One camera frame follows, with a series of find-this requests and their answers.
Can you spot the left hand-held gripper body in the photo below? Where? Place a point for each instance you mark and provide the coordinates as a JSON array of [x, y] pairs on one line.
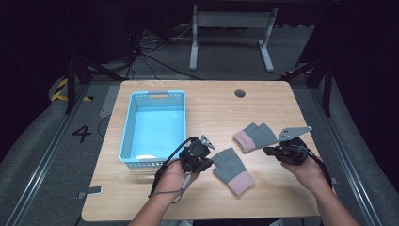
[[194, 153]]

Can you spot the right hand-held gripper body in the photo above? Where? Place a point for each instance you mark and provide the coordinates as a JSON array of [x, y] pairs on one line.
[[293, 152]]

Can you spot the grey glove pink cuff red label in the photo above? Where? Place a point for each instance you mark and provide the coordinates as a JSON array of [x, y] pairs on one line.
[[258, 136]]

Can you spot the person's right hand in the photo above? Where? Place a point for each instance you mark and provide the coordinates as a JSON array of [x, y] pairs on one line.
[[310, 175]]

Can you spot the person's left hand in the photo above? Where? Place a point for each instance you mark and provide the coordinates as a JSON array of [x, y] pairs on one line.
[[171, 182]]

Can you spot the light blue plastic basket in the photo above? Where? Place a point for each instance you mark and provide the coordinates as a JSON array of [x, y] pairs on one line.
[[155, 132]]

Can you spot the black metal stand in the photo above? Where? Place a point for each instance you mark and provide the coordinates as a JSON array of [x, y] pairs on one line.
[[71, 81], [327, 88]]

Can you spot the aluminium floor rail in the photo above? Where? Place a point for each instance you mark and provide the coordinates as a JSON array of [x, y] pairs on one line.
[[345, 157], [47, 150]]

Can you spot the grey metal bracket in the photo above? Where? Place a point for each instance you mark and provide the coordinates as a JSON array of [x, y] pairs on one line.
[[94, 190]]

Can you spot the white metal table frame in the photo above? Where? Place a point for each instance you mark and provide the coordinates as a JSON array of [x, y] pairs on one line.
[[230, 19]]

